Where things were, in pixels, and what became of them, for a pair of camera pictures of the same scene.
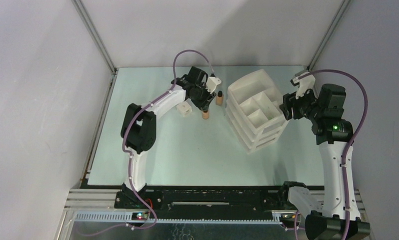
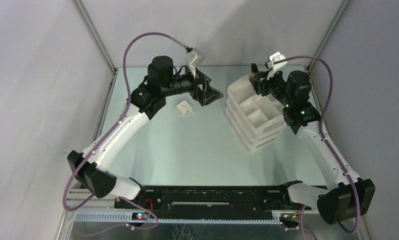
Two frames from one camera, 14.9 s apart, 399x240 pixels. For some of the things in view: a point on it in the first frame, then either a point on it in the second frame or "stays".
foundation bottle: [219, 98] to [254, 69]
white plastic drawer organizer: [253, 112] stays
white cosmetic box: [184, 108] stays
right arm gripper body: [305, 106] to [274, 86]
